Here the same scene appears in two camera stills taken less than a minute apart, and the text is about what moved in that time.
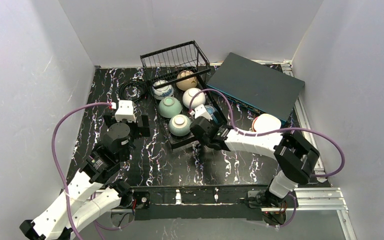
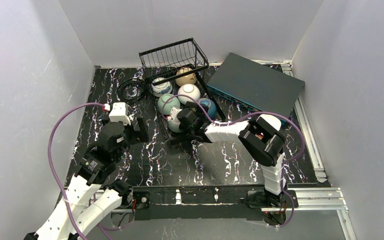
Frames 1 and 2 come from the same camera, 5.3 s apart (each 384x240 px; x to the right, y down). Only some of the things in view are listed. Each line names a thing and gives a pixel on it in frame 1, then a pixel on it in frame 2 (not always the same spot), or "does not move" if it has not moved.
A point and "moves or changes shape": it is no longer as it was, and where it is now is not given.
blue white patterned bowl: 160,93 does not move
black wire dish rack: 178,76 does not move
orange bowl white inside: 265,122 does not move
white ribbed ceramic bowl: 188,95 moves or changes shape
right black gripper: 199,127 to 181,124
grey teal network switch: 259,88 does not move
